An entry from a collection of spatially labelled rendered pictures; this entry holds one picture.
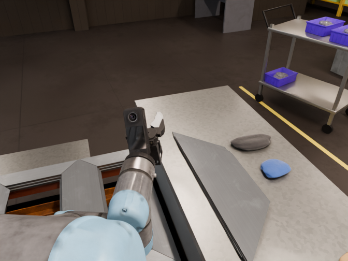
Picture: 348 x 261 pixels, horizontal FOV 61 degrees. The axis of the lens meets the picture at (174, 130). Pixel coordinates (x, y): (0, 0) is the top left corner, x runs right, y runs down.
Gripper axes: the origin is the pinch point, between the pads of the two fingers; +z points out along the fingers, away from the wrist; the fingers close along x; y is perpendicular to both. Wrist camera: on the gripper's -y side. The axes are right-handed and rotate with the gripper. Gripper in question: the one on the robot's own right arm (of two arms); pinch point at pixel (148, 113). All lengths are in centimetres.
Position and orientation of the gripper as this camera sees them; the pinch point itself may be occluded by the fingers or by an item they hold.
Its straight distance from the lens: 81.8
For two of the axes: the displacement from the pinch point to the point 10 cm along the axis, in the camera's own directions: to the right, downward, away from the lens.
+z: 0.6, -5.7, 8.2
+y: 1.5, 8.2, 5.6
